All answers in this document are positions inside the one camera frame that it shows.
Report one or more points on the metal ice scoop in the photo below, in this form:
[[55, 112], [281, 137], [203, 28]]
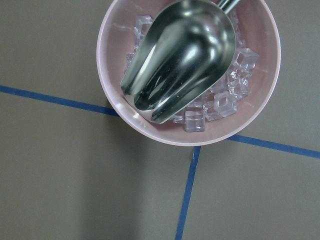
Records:
[[187, 49]]

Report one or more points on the pink bowl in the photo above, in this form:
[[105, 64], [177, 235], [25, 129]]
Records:
[[116, 38]]

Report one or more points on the clear ice cubes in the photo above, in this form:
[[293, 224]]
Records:
[[221, 100]]

